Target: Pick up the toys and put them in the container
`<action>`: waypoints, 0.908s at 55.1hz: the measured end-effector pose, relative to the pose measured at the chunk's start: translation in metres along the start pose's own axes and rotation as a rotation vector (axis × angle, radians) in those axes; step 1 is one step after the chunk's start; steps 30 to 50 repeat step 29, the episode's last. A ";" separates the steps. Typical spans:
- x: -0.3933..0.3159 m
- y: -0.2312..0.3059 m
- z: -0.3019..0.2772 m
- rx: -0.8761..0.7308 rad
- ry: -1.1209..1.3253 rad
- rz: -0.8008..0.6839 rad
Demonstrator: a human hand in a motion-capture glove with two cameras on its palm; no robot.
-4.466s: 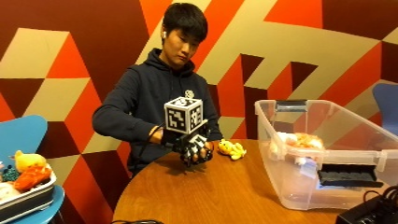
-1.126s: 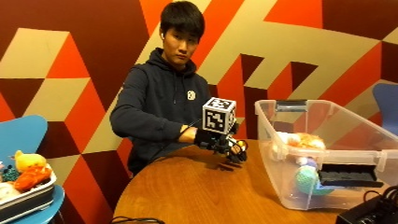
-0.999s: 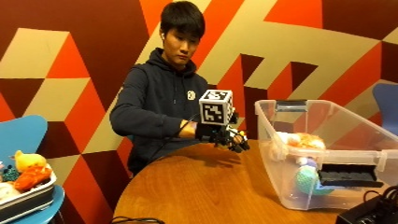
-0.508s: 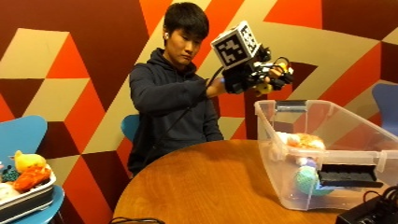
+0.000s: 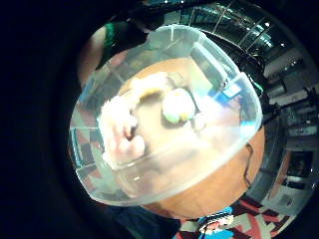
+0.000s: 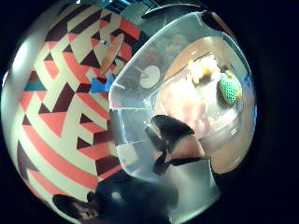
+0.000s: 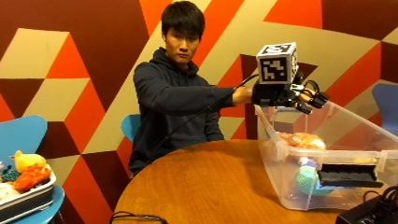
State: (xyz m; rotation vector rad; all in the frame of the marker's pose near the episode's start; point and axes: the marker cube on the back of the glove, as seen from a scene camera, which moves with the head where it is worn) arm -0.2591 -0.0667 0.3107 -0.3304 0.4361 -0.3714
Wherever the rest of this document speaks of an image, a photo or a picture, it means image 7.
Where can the white cube with black markers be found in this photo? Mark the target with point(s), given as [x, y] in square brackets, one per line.
[275, 65]

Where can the dark blue chair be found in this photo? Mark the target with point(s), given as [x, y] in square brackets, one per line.
[387, 105]

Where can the clear plastic storage bin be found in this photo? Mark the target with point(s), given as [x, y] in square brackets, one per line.
[355, 146]

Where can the small white purple plush toy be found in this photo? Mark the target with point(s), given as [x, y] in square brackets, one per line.
[307, 161]

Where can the teal knitted plush toy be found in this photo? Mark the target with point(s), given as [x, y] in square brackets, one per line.
[306, 180]

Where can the the person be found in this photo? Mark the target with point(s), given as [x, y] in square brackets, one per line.
[173, 93]

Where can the black device box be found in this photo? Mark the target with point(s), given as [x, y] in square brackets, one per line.
[364, 213]

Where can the blue chair with basket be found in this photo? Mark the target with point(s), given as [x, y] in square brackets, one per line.
[20, 133]

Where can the yellow plush toy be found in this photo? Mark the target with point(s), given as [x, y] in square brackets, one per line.
[28, 161]

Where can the white and grey basket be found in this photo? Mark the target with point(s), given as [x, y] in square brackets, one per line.
[28, 199]

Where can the dark teal plush toy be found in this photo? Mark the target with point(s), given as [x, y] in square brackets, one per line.
[9, 175]

